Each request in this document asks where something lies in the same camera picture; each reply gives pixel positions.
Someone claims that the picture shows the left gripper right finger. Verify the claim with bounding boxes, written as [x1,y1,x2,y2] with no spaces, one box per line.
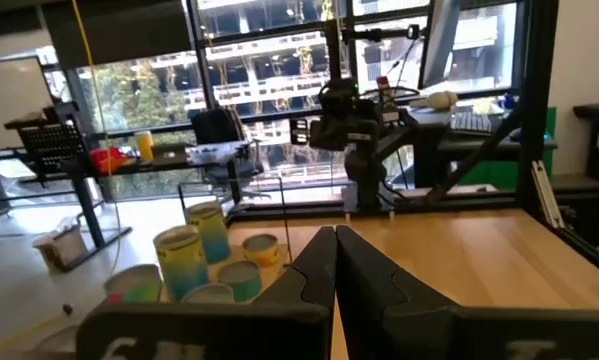
[335,225,599,360]

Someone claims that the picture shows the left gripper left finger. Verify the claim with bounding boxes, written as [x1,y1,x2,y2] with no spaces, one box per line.
[76,225,337,360]

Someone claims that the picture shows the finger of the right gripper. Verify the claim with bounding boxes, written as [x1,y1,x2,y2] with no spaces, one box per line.
[289,118,310,146]

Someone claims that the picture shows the short teal can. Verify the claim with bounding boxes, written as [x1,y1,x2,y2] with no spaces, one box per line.
[216,260,263,304]

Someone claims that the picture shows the green coconut label can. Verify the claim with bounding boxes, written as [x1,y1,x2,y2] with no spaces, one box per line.
[103,263,164,305]

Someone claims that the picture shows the short green yellow can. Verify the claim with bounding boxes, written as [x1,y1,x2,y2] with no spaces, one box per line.
[242,233,281,268]

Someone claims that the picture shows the black desk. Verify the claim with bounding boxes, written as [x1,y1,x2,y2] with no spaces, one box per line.
[408,107,559,191]

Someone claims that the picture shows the beige headphones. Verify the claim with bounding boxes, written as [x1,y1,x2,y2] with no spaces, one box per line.
[412,90,459,111]

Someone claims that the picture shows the black keyboard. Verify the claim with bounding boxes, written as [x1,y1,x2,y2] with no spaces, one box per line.
[451,112,494,135]

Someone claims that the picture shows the grey monitor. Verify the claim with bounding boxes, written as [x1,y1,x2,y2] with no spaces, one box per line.
[421,0,463,91]

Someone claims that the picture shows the yellow cup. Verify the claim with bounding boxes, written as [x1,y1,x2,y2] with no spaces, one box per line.
[134,130,155,162]

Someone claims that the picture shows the green panel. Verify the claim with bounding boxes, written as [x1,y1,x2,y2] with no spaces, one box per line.
[458,105,559,190]

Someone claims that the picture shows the black drawer cabinet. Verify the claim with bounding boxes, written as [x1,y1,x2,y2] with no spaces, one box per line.
[553,172,599,271]

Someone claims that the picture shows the grey storage bin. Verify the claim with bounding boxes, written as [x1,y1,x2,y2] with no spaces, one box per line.
[32,224,89,271]

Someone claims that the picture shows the black desk perforated panel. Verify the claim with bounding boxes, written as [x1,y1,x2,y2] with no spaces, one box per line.
[3,102,260,274]

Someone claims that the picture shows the red box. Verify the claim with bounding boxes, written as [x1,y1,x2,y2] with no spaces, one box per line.
[88,146,130,175]

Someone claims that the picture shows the dark window blind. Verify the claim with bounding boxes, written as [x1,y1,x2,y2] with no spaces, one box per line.
[41,0,196,71]

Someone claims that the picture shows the white whiteboard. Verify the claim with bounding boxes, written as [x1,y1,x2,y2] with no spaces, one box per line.
[0,55,56,154]

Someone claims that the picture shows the yellow extension cable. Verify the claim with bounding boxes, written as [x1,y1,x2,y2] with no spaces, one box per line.
[0,0,125,351]

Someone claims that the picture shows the silver aluminium bracket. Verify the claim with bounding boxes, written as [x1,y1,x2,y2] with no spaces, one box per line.
[531,159,565,230]

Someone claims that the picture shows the black aluminium rig frame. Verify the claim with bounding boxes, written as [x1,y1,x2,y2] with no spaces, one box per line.
[226,0,599,284]

